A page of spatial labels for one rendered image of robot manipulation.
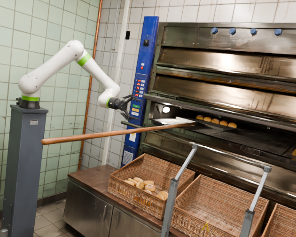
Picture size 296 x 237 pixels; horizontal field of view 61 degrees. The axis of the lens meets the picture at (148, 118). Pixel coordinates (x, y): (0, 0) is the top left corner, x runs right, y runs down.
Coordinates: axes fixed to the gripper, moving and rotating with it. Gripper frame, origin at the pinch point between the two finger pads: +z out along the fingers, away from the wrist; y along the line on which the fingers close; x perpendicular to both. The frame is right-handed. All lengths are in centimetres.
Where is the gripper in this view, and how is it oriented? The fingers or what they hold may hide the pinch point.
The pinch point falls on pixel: (137, 109)
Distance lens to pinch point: 185.6
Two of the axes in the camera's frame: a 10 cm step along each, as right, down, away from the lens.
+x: -5.7, 0.2, -8.2
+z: 8.0, 2.2, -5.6
